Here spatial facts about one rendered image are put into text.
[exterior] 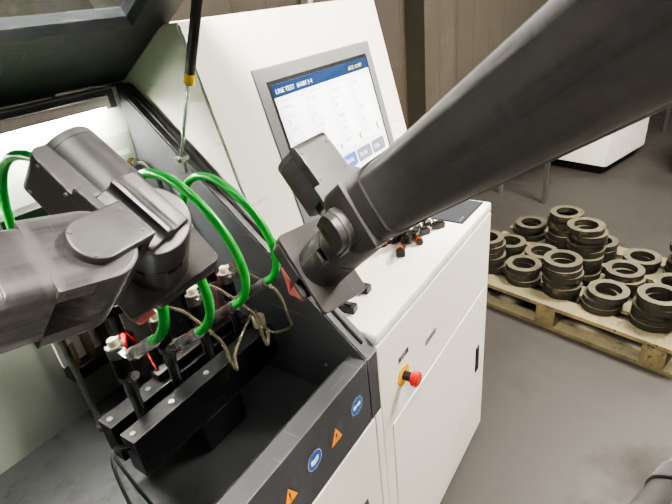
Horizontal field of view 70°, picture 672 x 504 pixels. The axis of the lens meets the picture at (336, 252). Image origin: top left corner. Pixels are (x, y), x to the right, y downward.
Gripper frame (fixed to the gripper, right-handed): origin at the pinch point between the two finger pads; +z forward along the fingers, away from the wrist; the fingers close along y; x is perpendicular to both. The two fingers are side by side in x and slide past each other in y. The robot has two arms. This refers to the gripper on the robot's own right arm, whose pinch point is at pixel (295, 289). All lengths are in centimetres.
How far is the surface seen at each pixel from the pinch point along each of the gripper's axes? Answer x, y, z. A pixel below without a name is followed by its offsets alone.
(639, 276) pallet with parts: -202, -65, 79
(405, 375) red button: -31, -24, 37
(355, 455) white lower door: -11.0, -30.0, 36.8
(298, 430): 1.3, -17.6, 22.7
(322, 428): -3.1, -20.0, 24.5
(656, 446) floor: -127, -106, 68
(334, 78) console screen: -53, 45, 25
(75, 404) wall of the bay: 26, 9, 64
